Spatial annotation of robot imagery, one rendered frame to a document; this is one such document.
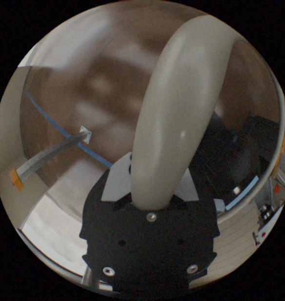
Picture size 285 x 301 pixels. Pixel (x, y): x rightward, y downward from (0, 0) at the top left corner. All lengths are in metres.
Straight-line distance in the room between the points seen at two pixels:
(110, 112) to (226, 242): 6.77
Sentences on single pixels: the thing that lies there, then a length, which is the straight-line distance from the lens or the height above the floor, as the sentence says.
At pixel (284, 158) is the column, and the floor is 0.86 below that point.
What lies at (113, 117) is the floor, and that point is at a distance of 1.07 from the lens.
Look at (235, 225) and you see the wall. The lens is 6.14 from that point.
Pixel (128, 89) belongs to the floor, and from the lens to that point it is 1.04.
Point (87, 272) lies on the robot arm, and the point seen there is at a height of 1.27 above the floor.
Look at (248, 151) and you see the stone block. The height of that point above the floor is 0.61.
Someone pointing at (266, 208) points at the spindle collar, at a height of 1.01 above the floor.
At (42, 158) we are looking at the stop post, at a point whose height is 0.70.
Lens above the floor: 0.97
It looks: 65 degrees down
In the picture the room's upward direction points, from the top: 168 degrees counter-clockwise
